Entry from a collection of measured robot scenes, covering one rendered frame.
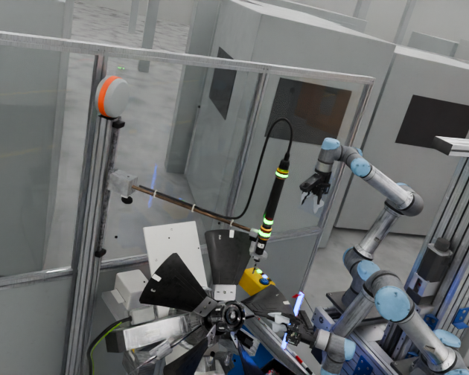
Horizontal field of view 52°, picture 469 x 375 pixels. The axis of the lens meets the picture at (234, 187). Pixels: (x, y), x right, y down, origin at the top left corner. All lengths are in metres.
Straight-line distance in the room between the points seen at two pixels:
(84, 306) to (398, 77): 4.06
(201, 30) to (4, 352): 4.19
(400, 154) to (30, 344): 4.38
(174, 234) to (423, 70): 3.96
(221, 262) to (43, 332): 1.01
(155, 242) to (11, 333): 0.84
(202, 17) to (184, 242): 3.94
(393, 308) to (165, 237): 0.97
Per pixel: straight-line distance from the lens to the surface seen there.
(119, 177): 2.00
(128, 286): 2.42
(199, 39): 5.82
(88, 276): 2.28
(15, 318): 2.51
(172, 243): 2.16
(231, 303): 1.95
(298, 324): 2.06
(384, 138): 5.60
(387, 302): 1.89
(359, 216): 5.92
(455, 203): 2.35
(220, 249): 2.03
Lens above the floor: 2.39
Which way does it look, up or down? 23 degrees down
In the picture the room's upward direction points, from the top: 14 degrees clockwise
